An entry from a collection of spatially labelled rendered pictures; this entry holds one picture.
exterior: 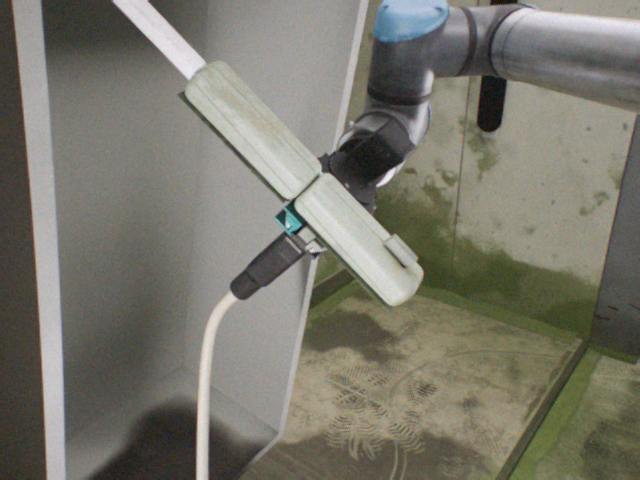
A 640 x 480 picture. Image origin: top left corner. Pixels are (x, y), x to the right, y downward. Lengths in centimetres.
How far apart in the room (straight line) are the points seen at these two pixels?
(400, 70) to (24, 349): 58
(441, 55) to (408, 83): 5
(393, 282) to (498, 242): 224
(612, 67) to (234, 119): 37
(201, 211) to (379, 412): 117
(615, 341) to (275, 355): 177
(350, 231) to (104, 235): 76
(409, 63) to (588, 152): 185
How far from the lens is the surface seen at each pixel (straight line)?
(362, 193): 70
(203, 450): 89
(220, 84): 60
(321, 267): 289
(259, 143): 59
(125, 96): 118
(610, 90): 69
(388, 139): 67
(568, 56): 73
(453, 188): 284
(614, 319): 282
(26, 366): 84
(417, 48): 81
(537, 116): 264
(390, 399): 234
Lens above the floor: 149
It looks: 23 degrees down
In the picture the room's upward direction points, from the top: straight up
